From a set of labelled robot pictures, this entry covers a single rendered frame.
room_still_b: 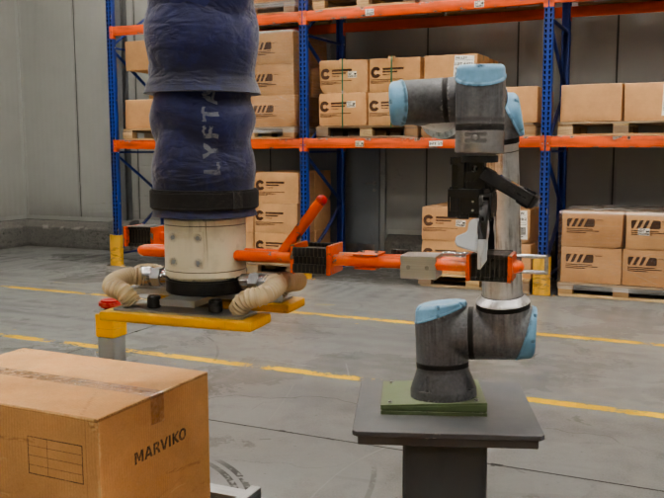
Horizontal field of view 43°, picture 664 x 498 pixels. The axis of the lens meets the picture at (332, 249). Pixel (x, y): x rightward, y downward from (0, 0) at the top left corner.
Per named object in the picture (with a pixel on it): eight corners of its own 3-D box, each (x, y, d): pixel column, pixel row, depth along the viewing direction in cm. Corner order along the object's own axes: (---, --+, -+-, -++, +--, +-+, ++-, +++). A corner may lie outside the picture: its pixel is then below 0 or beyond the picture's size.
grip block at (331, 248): (288, 274, 165) (288, 244, 164) (305, 268, 174) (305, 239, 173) (328, 277, 162) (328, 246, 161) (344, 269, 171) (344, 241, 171)
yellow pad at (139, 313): (98, 320, 169) (97, 296, 169) (125, 311, 179) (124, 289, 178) (251, 333, 158) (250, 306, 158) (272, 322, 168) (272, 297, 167)
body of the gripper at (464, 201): (455, 217, 162) (456, 155, 161) (499, 218, 159) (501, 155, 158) (447, 220, 155) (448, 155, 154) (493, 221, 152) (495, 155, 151)
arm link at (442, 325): (419, 355, 250) (417, 296, 248) (476, 356, 246) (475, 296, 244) (412, 366, 235) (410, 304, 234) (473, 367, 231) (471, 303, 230)
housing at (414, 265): (399, 279, 159) (399, 255, 159) (407, 273, 165) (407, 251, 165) (435, 280, 157) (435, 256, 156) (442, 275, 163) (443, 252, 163)
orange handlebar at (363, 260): (90, 257, 182) (89, 240, 181) (161, 242, 210) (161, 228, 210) (522, 279, 152) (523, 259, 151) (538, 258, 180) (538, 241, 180)
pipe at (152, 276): (103, 301, 171) (102, 274, 170) (166, 283, 194) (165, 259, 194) (255, 312, 160) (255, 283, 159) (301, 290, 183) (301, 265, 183)
